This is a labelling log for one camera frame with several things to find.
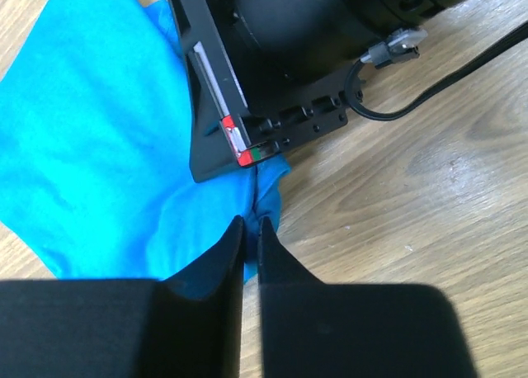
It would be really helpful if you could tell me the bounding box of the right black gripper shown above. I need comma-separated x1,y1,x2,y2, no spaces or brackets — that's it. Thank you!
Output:
167,0,442,182

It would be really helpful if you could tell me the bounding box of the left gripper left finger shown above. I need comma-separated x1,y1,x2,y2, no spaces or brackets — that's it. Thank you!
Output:
1,217,245,377

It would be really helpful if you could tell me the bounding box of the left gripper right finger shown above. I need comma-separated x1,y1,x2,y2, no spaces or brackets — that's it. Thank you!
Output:
257,219,478,377

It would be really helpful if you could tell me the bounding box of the teal blue t-shirt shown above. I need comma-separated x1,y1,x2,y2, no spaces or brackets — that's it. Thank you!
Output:
1,0,290,280

